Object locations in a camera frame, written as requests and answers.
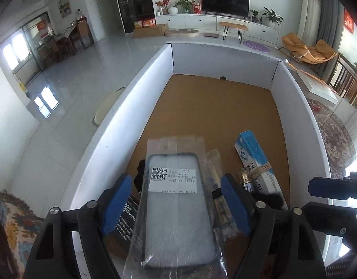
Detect red wall hanging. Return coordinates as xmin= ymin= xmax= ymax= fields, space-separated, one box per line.
xmin=343 ymin=9 xmax=355 ymax=34

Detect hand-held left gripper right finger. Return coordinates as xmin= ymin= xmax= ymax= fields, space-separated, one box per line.
xmin=220 ymin=173 xmax=327 ymax=279

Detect wooden dining table set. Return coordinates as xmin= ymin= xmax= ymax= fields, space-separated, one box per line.
xmin=36 ymin=17 xmax=95 ymax=64

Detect dark wooden chair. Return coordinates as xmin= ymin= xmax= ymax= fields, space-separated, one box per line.
xmin=327 ymin=53 xmax=357 ymax=99

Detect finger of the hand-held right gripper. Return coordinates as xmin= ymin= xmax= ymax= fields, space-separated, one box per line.
xmin=301 ymin=202 xmax=357 ymax=239
xmin=308 ymin=172 xmax=357 ymax=201

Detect round beige floor cushion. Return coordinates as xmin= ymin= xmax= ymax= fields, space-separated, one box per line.
xmin=165 ymin=29 xmax=200 ymax=38

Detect beige chair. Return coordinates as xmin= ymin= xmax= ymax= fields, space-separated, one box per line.
xmin=93 ymin=87 xmax=127 ymax=127

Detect bushy potted plant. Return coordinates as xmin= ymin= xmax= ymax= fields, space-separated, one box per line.
xmin=174 ymin=0 xmax=195 ymax=14

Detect white door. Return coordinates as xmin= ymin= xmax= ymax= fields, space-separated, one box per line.
xmin=93 ymin=0 xmax=121 ymax=37

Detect red flower arrangement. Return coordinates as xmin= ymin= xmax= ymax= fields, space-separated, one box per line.
xmin=155 ymin=0 xmax=172 ymax=15

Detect white box lid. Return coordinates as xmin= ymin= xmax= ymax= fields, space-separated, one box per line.
xmin=296 ymin=70 xmax=339 ymax=103

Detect floral chair cushion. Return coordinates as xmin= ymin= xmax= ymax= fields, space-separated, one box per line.
xmin=0 ymin=190 xmax=45 ymax=279

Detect white television cabinet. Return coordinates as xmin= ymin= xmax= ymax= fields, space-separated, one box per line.
xmin=155 ymin=13 xmax=282 ymax=45

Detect orange lounge chair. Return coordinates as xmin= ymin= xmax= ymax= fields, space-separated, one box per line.
xmin=281 ymin=33 xmax=339 ymax=64

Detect cardboard box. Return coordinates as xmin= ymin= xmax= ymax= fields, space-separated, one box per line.
xmin=133 ymin=24 xmax=169 ymax=38

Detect white patterned curtain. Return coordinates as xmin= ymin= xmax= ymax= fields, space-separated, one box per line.
xmin=297 ymin=0 xmax=323 ymax=40

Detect framed wall painting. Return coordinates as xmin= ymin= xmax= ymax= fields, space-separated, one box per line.
xmin=57 ymin=0 xmax=71 ymax=19

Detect black display cabinet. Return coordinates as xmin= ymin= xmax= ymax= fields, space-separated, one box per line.
xmin=113 ymin=0 xmax=156 ymax=34

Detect cotton swab pack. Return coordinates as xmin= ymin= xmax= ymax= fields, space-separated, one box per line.
xmin=206 ymin=149 xmax=240 ymax=242

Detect large leafy potted plant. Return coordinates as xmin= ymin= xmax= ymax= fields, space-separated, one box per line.
xmin=261 ymin=7 xmax=284 ymax=25

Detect grey curtain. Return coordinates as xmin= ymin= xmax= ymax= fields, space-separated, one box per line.
xmin=311 ymin=0 xmax=346 ymax=76

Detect gold tube with clear cap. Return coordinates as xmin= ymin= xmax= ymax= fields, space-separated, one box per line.
xmin=237 ymin=169 xmax=260 ymax=192

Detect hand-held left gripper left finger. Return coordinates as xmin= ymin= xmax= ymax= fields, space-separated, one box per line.
xmin=24 ymin=173 xmax=132 ymax=279

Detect black television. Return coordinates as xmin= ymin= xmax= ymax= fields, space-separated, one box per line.
xmin=201 ymin=0 xmax=250 ymax=17

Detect orange snack boxes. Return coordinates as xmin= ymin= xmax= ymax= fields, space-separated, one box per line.
xmin=133 ymin=19 xmax=156 ymax=30

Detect wooden bench with metal legs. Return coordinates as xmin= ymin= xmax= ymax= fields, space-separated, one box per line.
xmin=218 ymin=21 xmax=249 ymax=40

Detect blue white medicine box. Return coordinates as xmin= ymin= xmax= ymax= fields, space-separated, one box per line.
xmin=235 ymin=130 xmax=283 ymax=194

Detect purple round mat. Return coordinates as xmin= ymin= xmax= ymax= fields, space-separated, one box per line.
xmin=243 ymin=41 xmax=268 ymax=52

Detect black printed box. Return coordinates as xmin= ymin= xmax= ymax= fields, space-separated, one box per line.
xmin=109 ymin=195 xmax=141 ymax=245

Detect phone case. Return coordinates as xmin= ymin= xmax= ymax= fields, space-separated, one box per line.
xmin=122 ymin=136 xmax=229 ymax=279

